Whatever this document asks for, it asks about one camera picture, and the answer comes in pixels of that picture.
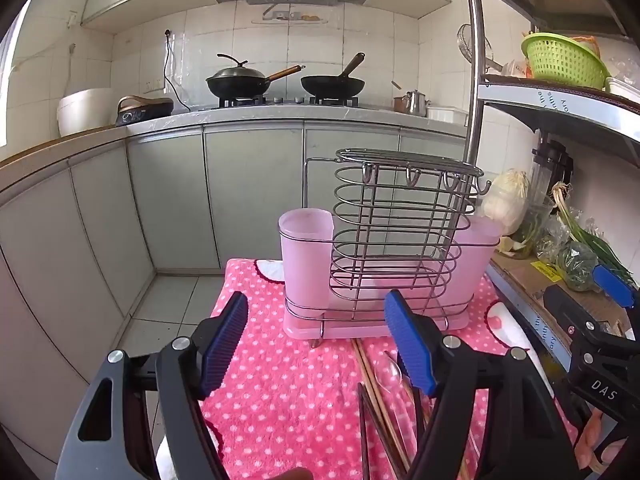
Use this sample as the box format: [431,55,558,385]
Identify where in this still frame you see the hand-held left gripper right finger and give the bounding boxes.
[383,289,586,480]

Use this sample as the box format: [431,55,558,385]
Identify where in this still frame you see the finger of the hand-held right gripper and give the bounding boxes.
[542,285,626,362]
[592,264,640,311]

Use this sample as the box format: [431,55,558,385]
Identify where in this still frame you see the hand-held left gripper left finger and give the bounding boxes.
[55,291,250,480]

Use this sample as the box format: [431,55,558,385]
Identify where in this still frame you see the clear plastic spoon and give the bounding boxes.
[374,357,408,443]

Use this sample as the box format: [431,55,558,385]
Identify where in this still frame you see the light wooden chopstick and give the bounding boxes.
[351,340,401,480]
[356,345,408,480]

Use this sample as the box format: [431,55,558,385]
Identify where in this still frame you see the dark brown chopstick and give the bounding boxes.
[361,385,407,480]
[358,384,371,480]

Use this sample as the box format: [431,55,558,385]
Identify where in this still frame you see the person's right hand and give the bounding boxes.
[575,410,628,468]

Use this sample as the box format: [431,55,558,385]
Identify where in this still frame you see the plastic bag of greens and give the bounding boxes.
[535,215,601,293]

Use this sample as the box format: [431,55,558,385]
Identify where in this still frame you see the cardboard box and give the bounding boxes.
[492,250,631,341]

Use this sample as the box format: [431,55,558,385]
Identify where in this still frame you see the green onions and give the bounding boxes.
[552,182,640,286]

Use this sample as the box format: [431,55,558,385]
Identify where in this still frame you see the pink polka dot towel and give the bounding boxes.
[150,258,586,480]

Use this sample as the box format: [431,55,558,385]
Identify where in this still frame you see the napa cabbage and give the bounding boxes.
[480,169,530,237]

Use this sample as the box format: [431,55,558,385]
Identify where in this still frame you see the black blender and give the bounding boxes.
[531,130,575,196]

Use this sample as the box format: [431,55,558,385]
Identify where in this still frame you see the grey kitchen counter cabinet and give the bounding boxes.
[0,105,471,461]

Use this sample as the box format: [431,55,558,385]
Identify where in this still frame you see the white tray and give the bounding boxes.
[605,76,640,103]

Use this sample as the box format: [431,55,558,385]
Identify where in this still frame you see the green plastic basket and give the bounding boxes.
[521,32,612,90]

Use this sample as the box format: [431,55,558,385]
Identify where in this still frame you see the white plastic container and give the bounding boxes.
[426,106,469,126]

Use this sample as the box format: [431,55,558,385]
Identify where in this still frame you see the white food packet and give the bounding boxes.
[501,59,532,80]

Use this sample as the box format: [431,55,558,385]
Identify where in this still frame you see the orange mesh bag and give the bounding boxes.
[570,35,601,56]

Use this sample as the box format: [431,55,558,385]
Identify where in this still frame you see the steel kettle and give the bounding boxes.
[402,89,431,117]

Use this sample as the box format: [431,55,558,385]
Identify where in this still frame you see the stainless steel shelving rack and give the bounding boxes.
[460,0,640,391]

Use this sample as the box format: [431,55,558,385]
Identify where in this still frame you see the dark electric griddle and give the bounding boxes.
[116,95,174,127]

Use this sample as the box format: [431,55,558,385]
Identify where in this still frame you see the gas stove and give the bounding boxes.
[197,95,361,111]

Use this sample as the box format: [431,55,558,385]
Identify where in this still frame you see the black wok with lid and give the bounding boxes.
[206,53,306,100]

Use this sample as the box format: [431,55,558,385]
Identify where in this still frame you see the wooden cutting board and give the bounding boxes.
[0,125,128,168]

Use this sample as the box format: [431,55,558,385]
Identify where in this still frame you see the black open wok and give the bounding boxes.
[300,52,366,98]

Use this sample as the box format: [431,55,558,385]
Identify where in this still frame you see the white rice cooker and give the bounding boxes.
[56,88,126,137]

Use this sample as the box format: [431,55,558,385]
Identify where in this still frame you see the small electric fan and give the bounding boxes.
[456,24,503,72]

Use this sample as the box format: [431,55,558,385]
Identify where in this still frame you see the black power cable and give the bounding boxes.
[164,30,191,112]

